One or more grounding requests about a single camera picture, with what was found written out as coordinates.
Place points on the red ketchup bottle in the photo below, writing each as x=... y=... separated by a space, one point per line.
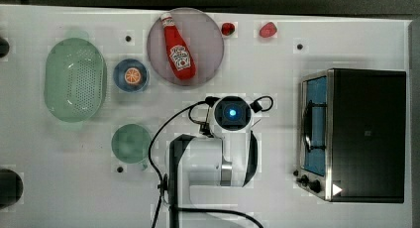
x=179 y=57

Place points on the silver toaster oven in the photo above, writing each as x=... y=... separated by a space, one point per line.
x=352 y=135

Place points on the orange slice toy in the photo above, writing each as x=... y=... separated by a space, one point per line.
x=133 y=76

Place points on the pink plush strawberry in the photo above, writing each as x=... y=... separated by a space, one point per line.
x=268 y=30

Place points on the green perforated colander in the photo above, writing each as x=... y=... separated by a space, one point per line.
x=75 y=83

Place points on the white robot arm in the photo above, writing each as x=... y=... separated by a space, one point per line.
x=227 y=156

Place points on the blue bowl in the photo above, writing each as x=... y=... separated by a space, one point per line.
x=119 y=71

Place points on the red plush strawberry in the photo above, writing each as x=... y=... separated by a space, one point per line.
x=227 y=29

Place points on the white gripper with camera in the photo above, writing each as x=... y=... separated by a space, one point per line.
x=230 y=117

